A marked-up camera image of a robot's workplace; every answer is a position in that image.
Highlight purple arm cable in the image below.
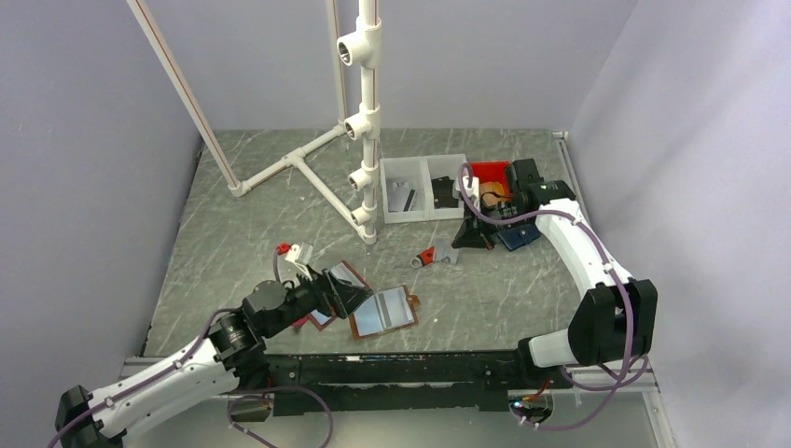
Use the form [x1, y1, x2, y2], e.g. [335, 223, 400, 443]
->
[46, 246, 335, 448]
[457, 161, 650, 433]

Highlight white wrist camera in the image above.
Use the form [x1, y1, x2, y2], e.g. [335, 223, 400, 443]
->
[272, 242, 313, 282]
[454, 175, 480, 211]

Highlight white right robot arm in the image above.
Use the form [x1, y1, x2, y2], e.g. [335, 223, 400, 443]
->
[451, 159, 658, 387]

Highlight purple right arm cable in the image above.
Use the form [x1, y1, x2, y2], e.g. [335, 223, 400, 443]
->
[457, 161, 650, 433]

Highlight black parts in bin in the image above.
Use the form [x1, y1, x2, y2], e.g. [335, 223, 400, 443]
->
[431, 176, 459, 209]

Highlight red plastic bin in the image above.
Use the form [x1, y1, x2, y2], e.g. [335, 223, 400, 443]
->
[470, 161, 511, 207]

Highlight brown leather card holder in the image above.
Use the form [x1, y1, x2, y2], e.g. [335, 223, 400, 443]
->
[349, 286, 421, 340]

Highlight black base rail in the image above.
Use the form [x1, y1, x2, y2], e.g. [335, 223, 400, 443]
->
[233, 350, 571, 416]

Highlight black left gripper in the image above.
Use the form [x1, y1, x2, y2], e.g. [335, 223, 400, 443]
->
[264, 262, 372, 337]

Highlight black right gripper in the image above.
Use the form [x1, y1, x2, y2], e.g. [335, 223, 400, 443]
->
[452, 195, 530, 250]

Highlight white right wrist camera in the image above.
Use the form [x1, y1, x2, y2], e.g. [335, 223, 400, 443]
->
[454, 175, 480, 211]

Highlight orange credit card in bin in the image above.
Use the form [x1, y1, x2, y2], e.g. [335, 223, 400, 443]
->
[479, 182, 510, 206]

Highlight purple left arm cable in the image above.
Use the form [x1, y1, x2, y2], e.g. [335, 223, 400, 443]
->
[46, 246, 335, 448]

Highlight grey striped credit card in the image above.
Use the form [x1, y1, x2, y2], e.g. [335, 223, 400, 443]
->
[401, 189, 417, 213]

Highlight silver items in bin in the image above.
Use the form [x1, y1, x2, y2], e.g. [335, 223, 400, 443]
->
[386, 180, 417, 213]

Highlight red handled adjustable wrench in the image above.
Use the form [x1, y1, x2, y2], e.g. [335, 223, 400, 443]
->
[409, 245, 436, 269]

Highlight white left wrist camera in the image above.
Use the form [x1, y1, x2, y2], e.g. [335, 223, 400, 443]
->
[272, 242, 313, 282]

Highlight white two-compartment bin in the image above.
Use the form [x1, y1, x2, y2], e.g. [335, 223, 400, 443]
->
[380, 154, 466, 224]

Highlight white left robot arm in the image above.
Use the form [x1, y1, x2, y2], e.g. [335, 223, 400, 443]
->
[49, 269, 373, 447]

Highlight blue leather card holder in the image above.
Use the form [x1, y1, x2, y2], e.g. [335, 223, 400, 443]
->
[496, 223, 541, 252]

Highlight white PVC pipe frame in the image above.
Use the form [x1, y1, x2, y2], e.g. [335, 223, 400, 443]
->
[127, 0, 382, 245]

